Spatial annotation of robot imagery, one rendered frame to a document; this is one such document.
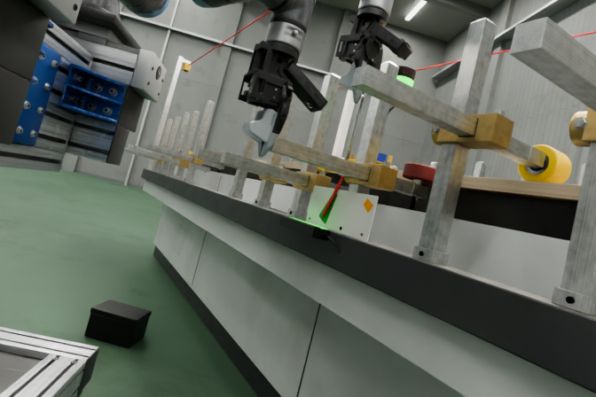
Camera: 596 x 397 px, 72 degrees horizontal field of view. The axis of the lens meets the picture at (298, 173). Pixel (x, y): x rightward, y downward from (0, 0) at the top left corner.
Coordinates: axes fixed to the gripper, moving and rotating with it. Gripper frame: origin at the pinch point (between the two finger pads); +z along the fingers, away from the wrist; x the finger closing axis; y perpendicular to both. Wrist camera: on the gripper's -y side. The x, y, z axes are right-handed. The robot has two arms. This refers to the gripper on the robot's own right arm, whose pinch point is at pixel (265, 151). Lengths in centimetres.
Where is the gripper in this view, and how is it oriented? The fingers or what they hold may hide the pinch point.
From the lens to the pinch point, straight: 80.3
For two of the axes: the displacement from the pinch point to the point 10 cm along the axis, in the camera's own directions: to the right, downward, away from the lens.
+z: -2.5, 9.7, -0.7
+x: 4.9, 0.6, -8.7
